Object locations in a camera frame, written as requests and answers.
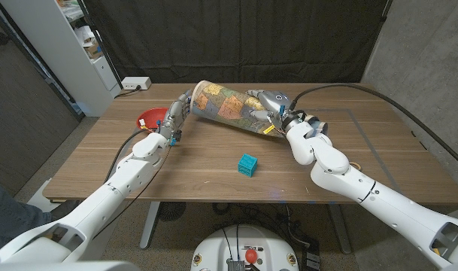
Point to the white shelf cabinet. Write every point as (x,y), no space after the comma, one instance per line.
(63,56)

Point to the orange grey scissors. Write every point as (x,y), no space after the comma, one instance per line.
(358,164)

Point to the person's leg in jeans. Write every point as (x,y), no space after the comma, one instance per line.
(10,218)

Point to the teal blue block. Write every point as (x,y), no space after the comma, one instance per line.
(247,165)

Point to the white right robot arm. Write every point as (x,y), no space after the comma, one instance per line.
(356,184)

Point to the black round grille object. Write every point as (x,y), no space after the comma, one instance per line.
(171,211)

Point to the black curtain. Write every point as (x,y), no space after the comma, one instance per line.
(232,37)

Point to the small cardboard box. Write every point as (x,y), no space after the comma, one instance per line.
(93,50)

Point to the red emergency button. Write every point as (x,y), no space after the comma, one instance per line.
(251,256)

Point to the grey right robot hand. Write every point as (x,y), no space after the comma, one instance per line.
(277,103)

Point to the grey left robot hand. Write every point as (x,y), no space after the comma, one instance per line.
(175,116)

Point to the grey table leg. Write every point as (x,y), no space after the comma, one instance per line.
(149,226)
(340,229)

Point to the black floor power strip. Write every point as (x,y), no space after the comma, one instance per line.
(312,260)

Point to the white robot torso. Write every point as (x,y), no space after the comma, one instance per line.
(213,248)

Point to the colourful map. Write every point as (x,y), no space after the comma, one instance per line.
(228,105)

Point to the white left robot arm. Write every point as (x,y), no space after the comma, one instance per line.
(131,178)

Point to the dark shoe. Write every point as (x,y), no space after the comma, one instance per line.
(65,211)

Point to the red plate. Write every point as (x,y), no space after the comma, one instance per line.
(149,116)

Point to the white power strip box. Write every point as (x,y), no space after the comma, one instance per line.
(135,83)

